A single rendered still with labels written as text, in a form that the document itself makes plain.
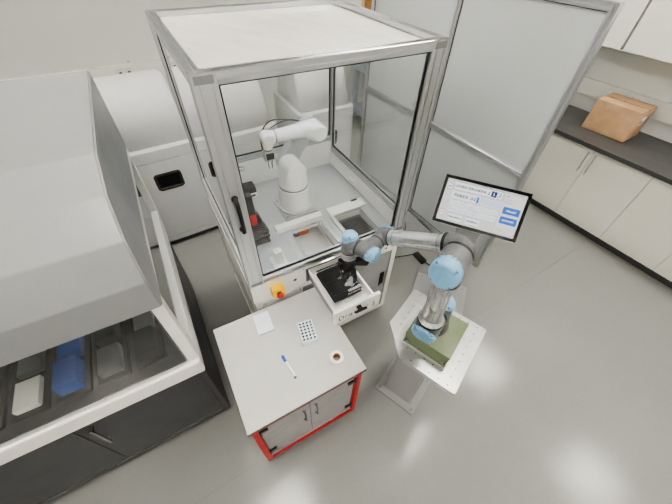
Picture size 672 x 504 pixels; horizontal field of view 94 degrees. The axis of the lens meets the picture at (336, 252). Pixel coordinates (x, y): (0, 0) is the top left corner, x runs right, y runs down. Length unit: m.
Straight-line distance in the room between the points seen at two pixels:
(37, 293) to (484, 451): 2.41
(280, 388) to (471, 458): 1.38
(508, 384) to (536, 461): 0.48
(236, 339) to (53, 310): 0.87
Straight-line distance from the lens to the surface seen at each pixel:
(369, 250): 1.40
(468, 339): 1.92
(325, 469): 2.34
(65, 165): 1.29
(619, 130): 4.17
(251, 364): 1.74
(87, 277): 1.18
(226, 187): 1.31
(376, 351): 2.60
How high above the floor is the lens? 2.32
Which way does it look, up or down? 47 degrees down
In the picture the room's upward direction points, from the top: 2 degrees clockwise
